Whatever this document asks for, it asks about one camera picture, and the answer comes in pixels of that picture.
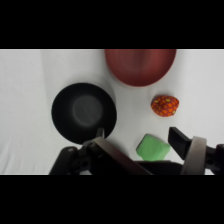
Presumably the black bowl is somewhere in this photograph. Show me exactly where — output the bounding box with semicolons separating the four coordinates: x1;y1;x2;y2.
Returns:
51;82;118;145

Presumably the red ball with orange spots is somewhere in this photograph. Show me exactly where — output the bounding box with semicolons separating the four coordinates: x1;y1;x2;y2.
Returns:
150;95;180;118

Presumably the red bowl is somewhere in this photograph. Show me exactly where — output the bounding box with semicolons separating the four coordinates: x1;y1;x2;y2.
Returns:
104;49;178;88

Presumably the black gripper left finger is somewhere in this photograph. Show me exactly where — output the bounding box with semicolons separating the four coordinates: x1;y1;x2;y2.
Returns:
49;127;153;176

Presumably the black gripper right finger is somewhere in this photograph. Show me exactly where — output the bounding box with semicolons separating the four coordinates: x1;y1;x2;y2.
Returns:
167;126;224;176

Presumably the green soft block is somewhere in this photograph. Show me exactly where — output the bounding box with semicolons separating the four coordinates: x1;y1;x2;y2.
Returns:
135;133;172;162

